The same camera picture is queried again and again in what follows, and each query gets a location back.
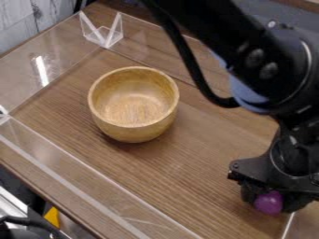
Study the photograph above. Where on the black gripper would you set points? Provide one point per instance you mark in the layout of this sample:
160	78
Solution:
287	169

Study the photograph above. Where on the purple toy eggplant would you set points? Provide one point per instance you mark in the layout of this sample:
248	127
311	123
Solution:
268	203

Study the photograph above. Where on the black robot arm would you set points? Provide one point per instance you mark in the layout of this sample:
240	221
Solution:
272	61

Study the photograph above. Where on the brown wooden bowl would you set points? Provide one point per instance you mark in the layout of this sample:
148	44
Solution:
134	102

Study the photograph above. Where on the black and yellow device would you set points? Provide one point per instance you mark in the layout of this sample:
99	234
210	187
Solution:
21	222

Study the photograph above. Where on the clear acrylic tray walls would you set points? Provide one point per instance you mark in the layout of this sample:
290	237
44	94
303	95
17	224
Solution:
158	190

